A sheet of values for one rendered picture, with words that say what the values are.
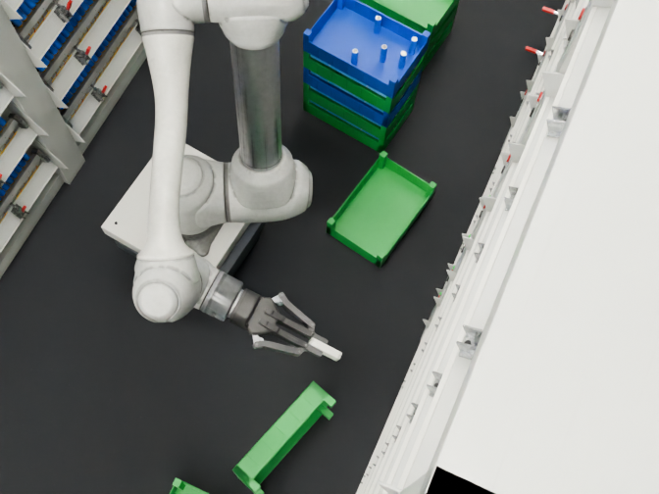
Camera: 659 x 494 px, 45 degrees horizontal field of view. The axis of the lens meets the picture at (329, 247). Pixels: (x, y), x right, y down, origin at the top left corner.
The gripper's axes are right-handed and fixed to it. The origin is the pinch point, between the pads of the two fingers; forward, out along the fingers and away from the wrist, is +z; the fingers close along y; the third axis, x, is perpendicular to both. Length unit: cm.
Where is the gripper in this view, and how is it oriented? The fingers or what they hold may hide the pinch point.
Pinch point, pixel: (324, 349)
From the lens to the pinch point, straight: 161.4
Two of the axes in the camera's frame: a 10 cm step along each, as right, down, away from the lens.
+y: -4.2, 8.4, -3.5
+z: 8.8, 4.7, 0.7
